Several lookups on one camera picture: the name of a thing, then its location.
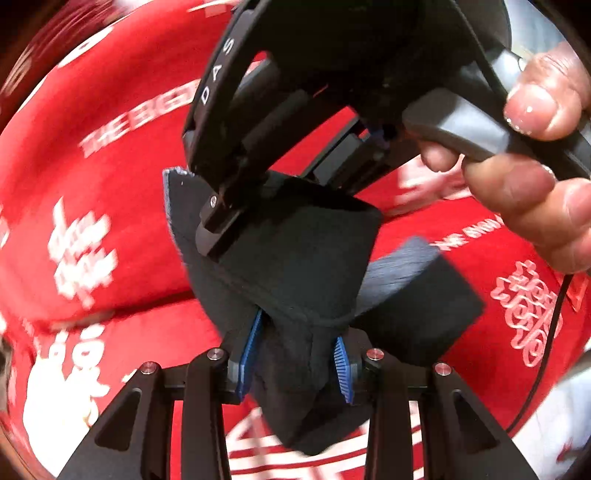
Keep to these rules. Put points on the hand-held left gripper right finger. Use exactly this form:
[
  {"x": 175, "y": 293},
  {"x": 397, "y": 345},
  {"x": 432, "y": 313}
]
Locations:
[{"x": 342, "y": 369}]

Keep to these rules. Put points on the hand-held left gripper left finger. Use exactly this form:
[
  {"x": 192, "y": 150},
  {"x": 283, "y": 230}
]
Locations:
[{"x": 249, "y": 357}]

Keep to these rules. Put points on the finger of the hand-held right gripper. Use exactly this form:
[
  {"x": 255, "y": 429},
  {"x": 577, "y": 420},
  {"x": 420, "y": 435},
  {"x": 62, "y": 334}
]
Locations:
[
  {"x": 351, "y": 159},
  {"x": 219, "y": 221}
]

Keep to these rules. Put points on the black pants grey floral trim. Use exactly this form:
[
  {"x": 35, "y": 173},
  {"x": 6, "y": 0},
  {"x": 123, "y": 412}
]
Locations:
[{"x": 295, "y": 258}]

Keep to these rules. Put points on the person's right hand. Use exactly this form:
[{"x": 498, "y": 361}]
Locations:
[{"x": 549, "y": 198}]

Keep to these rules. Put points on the red printed blanket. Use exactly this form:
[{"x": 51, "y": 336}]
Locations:
[{"x": 92, "y": 194}]

